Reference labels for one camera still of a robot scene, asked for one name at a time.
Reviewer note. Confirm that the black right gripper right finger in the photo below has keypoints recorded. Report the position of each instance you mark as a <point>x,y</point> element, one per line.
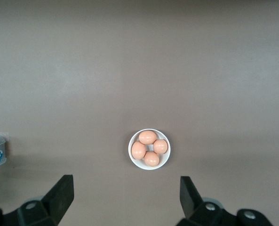
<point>191,202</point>

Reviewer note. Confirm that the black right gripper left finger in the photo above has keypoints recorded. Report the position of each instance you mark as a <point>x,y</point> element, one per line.
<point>57,202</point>

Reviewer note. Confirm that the white round bowl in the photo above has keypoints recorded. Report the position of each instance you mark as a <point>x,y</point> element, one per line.
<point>161,162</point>

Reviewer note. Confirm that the brown egg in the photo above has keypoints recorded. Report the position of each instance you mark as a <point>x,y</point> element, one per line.
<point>138,150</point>
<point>151,158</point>
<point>148,137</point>
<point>160,146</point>

